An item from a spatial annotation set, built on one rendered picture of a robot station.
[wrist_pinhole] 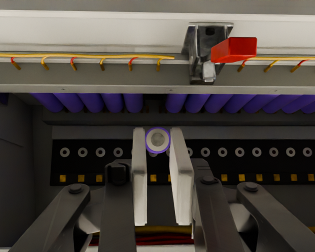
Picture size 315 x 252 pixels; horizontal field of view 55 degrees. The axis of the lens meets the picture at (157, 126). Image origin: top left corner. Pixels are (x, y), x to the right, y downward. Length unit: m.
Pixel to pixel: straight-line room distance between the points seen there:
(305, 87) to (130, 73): 0.13
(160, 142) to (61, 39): 0.10
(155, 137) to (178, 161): 0.05
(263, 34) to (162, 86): 0.08
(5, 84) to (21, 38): 0.04
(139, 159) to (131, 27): 0.09
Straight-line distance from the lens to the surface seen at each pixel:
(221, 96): 0.27
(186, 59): 0.23
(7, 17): 0.21
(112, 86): 0.23
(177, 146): 0.17
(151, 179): 0.35
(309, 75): 0.26
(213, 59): 0.16
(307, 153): 0.40
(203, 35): 0.21
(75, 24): 0.20
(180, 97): 0.27
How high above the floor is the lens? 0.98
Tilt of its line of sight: 6 degrees up
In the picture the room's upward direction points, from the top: 180 degrees counter-clockwise
